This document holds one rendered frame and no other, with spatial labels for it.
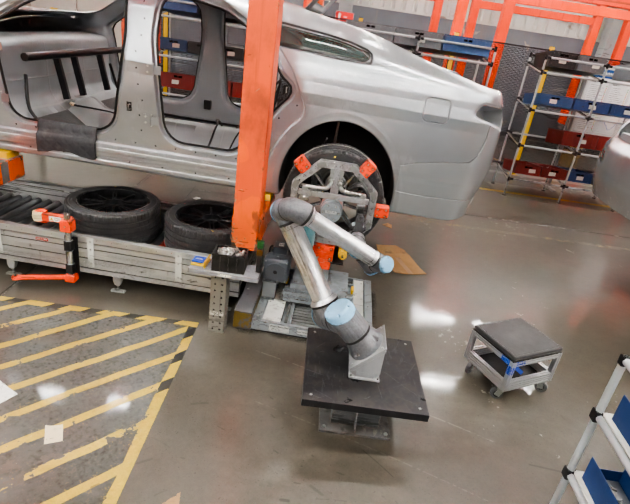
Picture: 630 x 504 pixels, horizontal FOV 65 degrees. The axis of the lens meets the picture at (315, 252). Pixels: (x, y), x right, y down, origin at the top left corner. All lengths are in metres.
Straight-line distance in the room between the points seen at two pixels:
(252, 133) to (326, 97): 0.66
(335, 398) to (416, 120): 1.87
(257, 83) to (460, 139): 1.39
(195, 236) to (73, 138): 1.14
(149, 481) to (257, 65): 2.10
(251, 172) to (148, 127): 1.00
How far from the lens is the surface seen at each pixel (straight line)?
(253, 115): 2.88
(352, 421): 2.69
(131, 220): 3.64
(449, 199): 3.53
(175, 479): 2.43
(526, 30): 13.15
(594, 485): 2.18
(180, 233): 3.46
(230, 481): 2.42
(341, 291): 3.42
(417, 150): 3.40
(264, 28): 2.83
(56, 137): 3.98
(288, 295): 3.44
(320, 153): 3.12
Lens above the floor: 1.86
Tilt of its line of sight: 25 degrees down
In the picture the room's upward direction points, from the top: 9 degrees clockwise
